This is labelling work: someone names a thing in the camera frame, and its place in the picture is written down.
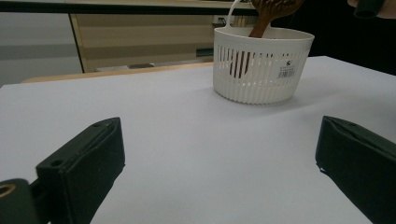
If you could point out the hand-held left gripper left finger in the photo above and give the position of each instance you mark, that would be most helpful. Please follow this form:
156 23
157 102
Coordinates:
82 161

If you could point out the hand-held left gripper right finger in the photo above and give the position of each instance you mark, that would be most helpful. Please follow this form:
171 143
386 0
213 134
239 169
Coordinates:
358 158

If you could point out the wooden hairbrush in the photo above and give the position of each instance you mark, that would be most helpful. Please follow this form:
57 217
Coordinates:
271 12

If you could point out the white slatted plastic basket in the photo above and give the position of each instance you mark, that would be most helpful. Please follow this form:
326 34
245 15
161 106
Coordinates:
261 84

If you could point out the black curtain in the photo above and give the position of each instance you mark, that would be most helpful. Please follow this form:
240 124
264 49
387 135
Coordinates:
339 34

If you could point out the dark flat box under desk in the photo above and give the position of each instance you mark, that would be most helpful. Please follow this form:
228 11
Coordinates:
141 65

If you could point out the light wooden desk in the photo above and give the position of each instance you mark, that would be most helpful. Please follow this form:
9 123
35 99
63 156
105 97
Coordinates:
140 40

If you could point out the white power strip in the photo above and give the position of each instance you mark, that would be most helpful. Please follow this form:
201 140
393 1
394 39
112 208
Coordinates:
219 20

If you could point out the teal box under desk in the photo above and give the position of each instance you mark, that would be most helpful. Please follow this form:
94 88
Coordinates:
204 52

